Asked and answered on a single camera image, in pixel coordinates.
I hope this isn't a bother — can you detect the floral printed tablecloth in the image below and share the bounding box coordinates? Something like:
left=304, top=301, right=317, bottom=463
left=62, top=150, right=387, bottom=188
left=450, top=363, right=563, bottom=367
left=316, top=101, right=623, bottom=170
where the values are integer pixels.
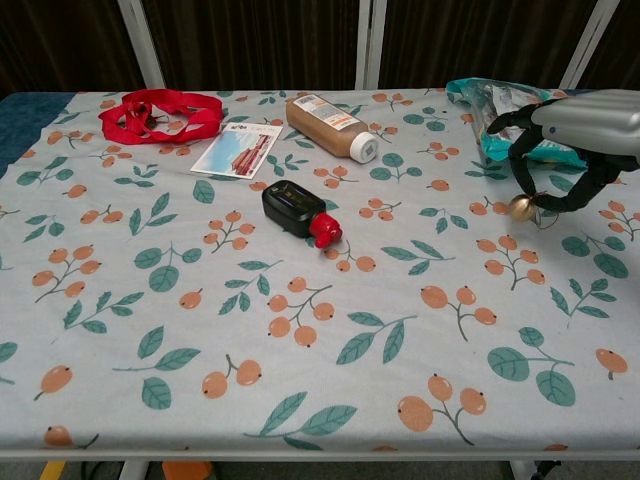
left=0, top=88, right=640, bottom=454

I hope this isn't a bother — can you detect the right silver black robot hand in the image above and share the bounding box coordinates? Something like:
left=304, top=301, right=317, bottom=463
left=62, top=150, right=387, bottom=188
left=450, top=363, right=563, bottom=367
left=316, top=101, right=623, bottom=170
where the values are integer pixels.
left=487, top=89, right=640, bottom=214

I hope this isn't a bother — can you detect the small gold ball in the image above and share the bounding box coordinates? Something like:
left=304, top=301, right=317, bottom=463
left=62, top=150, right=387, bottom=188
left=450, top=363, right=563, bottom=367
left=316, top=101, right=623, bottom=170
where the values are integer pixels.
left=508, top=192, right=559, bottom=231

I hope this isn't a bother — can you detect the white metal partition post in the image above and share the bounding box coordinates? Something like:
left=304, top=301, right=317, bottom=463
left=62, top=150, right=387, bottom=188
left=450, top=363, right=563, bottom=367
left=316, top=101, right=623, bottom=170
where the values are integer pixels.
left=558, top=0, right=615, bottom=90
left=115, top=0, right=167, bottom=91
left=353, top=0, right=389, bottom=91

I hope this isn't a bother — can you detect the red ribbon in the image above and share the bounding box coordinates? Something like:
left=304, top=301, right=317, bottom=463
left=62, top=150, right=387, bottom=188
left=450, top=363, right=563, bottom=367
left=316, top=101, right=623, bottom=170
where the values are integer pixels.
left=98, top=88, right=225, bottom=146

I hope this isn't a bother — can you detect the white metal table frame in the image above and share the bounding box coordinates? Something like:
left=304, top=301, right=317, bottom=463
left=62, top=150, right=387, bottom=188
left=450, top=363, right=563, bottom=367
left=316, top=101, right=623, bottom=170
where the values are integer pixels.
left=0, top=447, right=640, bottom=480

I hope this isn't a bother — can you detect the orange plastic object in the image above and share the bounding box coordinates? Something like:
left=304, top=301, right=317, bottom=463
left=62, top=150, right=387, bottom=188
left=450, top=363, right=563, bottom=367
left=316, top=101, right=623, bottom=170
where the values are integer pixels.
left=160, top=460, right=214, bottom=480

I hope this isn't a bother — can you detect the dark brown curtain panel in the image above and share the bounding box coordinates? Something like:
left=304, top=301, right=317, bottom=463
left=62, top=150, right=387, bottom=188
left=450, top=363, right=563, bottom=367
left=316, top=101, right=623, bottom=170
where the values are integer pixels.
left=0, top=0, right=151, bottom=96
left=377, top=0, right=599, bottom=92
left=142, top=0, right=364, bottom=92
left=574, top=0, right=640, bottom=92

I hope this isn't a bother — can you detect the teal clear snack packet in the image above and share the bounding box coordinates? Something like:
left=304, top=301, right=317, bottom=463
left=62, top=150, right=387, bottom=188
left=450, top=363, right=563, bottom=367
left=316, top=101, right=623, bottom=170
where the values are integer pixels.
left=444, top=77, right=589, bottom=169

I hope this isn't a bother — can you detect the brown bottle white cap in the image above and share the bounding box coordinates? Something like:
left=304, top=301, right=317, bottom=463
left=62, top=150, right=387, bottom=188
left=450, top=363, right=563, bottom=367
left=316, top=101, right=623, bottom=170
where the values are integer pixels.
left=284, top=93, right=380, bottom=164

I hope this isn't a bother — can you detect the black car key red charm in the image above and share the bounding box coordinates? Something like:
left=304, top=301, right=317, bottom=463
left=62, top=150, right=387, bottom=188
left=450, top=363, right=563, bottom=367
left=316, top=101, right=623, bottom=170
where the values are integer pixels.
left=260, top=179, right=344, bottom=250

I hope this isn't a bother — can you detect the picture postcard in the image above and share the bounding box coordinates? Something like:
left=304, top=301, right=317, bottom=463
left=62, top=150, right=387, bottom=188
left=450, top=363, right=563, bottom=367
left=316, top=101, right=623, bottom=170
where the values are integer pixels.
left=189, top=122, right=285, bottom=181

